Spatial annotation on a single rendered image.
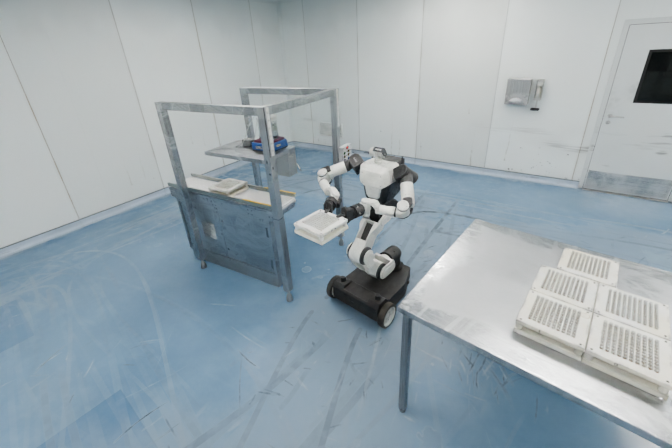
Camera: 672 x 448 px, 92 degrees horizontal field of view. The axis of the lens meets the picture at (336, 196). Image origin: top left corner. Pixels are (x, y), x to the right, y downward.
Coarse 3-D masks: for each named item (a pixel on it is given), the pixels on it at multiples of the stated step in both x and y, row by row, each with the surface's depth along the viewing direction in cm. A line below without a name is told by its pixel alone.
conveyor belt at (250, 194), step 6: (186, 180) 327; (192, 180) 326; (198, 180) 325; (204, 180) 324; (192, 186) 311; (198, 186) 310; (204, 186) 309; (246, 192) 291; (252, 192) 290; (258, 192) 290; (264, 192) 289; (222, 198) 283; (246, 198) 279; (252, 198) 278; (258, 198) 278; (264, 198) 277; (282, 198) 275; (288, 198) 275; (294, 198) 276; (270, 204) 266; (282, 204) 265; (288, 204) 268
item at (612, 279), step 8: (568, 248) 184; (568, 256) 178; (560, 264) 172; (584, 264) 171; (616, 264) 170; (568, 272) 167; (576, 272) 166; (600, 272) 165; (616, 272) 164; (592, 280) 160; (600, 280) 159; (608, 280) 159; (616, 280) 159
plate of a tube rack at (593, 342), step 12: (600, 324) 135; (624, 324) 135; (588, 336) 131; (600, 336) 130; (612, 336) 130; (636, 336) 129; (648, 336) 129; (588, 348) 125; (660, 348) 124; (612, 360) 120; (624, 360) 120; (660, 360) 119; (636, 372) 116; (648, 372) 115; (660, 372) 115; (660, 384) 112
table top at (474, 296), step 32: (480, 224) 227; (448, 256) 195; (480, 256) 194; (512, 256) 192; (544, 256) 190; (608, 256) 188; (416, 288) 171; (448, 288) 170; (480, 288) 169; (512, 288) 167; (640, 288) 163; (416, 320) 155; (448, 320) 150; (480, 320) 149; (512, 320) 148; (480, 352) 137; (512, 352) 133; (544, 352) 133; (544, 384) 122; (576, 384) 120; (608, 384) 119; (608, 416) 111; (640, 416) 109
